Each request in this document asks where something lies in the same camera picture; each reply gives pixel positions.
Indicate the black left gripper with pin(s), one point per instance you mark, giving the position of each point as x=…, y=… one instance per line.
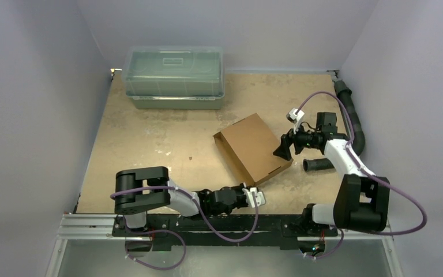
x=240, y=188

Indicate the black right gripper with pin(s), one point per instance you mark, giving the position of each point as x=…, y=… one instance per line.
x=292, y=141

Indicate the brown cardboard box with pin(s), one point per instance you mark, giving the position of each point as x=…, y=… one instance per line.
x=247, y=148

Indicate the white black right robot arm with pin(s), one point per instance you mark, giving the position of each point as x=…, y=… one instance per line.
x=361, y=203

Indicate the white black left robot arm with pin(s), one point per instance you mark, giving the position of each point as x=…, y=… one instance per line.
x=138, y=191

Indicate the clear plastic storage bin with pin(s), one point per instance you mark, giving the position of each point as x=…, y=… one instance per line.
x=174, y=77

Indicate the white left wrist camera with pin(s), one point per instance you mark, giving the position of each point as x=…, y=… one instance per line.
x=254, y=197

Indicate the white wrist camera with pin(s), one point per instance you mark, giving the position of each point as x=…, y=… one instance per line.
x=295, y=116
x=254, y=197

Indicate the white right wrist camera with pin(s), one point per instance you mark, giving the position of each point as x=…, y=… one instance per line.
x=295, y=116

